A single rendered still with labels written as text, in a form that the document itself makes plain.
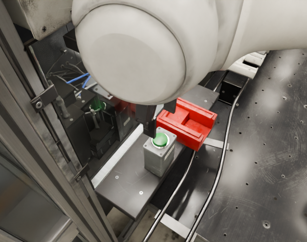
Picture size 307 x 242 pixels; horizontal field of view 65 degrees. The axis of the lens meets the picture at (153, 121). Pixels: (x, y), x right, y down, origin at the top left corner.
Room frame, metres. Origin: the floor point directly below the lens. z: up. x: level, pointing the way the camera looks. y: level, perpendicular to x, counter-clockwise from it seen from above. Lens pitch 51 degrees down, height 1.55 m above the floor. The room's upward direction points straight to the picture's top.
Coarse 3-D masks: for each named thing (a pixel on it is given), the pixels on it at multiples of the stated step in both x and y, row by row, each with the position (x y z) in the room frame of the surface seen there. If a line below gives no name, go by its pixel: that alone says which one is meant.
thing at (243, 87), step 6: (228, 72) 0.88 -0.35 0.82; (222, 78) 0.83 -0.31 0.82; (222, 84) 0.83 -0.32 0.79; (228, 84) 0.81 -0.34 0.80; (234, 84) 0.80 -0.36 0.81; (240, 84) 0.80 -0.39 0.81; (246, 84) 0.79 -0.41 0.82; (222, 90) 0.82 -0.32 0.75; (228, 90) 0.81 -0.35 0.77; (234, 90) 0.79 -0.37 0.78; (240, 90) 0.75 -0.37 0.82; (222, 96) 0.82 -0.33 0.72; (228, 96) 0.80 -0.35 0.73; (234, 96) 0.79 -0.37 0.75; (228, 102) 0.80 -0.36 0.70
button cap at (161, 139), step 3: (156, 135) 0.36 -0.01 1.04; (159, 135) 0.36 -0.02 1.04; (162, 135) 0.36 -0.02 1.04; (165, 135) 0.36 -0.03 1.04; (156, 138) 0.35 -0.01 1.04; (159, 138) 0.35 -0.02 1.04; (162, 138) 0.35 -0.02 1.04; (165, 138) 0.35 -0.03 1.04; (153, 141) 0.34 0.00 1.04; (156, 141) 0.34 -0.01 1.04; (159, 141) 0.34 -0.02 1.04; (162, 141) 0.34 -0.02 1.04; (165, 141) 0.34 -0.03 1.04; (156, 144) 0.34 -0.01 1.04; (159, 144) 0.34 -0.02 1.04; (162, 144) 0.34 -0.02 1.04; (165, 144) 0.34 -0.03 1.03
